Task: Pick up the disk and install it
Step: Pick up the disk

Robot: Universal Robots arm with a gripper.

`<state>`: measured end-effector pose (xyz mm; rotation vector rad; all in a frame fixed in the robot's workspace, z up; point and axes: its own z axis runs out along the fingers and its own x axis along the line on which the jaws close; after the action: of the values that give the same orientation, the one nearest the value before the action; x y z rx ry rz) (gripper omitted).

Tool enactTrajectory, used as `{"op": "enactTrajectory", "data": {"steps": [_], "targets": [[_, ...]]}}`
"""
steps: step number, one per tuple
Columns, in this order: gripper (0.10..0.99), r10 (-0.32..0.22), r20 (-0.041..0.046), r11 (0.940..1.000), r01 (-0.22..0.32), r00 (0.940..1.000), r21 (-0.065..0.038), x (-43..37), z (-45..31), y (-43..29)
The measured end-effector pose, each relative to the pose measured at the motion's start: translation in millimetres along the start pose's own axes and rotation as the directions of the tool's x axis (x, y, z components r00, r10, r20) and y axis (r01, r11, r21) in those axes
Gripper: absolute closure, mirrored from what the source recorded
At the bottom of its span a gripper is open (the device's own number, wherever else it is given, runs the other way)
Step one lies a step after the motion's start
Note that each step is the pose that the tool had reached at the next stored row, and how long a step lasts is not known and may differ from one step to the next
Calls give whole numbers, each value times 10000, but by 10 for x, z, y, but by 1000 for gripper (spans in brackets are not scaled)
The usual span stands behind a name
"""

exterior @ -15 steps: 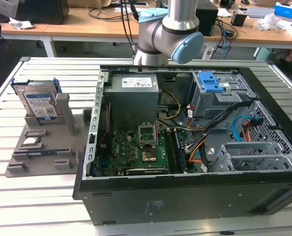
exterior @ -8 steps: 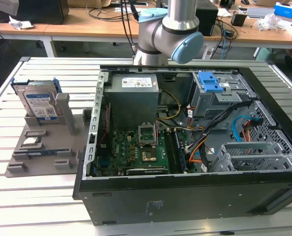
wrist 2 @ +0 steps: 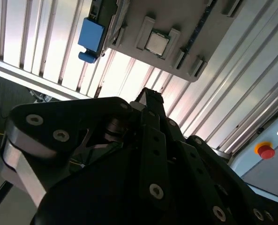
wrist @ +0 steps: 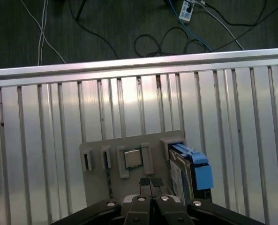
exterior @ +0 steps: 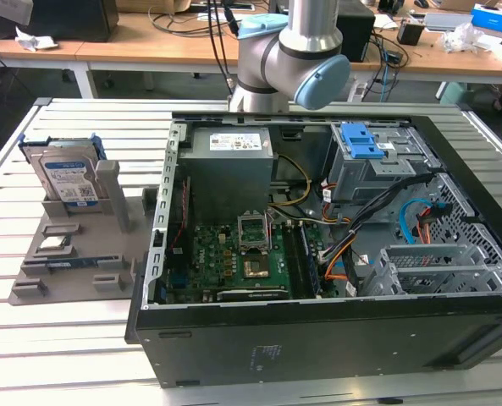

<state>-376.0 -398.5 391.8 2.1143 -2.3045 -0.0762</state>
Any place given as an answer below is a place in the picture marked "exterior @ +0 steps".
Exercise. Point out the blue cardboard box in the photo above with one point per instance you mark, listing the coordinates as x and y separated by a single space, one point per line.
496 17

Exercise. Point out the black RAM slot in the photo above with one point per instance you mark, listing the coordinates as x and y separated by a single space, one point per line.
310 262
294 262

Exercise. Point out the RAM stick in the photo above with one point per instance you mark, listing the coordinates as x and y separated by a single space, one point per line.
73 263

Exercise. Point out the black PC case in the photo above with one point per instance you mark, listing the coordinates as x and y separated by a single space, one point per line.
318 338

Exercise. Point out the black graphics card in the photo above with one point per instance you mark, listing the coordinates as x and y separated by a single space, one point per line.
250 294

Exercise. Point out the blue drive latch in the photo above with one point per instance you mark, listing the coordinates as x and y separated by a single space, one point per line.
360 144

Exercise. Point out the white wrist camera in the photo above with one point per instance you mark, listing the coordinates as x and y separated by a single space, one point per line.
5 10

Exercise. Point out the white power strip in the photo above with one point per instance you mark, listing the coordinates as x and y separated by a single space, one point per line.
357 91

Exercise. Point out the silver CPU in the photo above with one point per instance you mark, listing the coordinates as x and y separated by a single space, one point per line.
53 243

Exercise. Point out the hard disk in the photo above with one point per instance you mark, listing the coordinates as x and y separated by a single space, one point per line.
68 177

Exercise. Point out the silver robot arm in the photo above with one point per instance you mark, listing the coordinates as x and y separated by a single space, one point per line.
259 63

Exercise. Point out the small black box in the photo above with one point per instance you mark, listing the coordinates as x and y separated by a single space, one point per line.
409 34

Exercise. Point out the black desktop computer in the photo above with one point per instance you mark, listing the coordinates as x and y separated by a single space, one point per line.
360 34

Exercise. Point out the large black box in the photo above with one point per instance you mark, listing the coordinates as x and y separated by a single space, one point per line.
73 21

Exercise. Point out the crumpled white paper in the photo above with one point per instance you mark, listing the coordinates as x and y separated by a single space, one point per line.
34 40

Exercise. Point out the metal disk bay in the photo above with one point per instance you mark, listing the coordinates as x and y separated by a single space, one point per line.
445 279
428 254

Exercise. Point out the CPU socket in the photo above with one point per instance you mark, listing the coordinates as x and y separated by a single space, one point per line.
255 270

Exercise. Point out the clear plastic bag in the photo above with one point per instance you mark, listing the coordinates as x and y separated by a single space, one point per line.
462 38

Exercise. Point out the grey power supply unit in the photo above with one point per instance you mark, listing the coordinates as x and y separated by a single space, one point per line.
225 182

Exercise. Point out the grey parts rack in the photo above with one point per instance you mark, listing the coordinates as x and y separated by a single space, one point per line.
85 245

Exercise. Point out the long wooden desk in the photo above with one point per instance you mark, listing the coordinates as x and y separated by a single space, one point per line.
149 51

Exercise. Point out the metal drive cage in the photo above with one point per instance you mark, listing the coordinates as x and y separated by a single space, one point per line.
360 177

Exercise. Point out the green motherboard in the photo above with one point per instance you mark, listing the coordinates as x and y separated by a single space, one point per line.
216 258

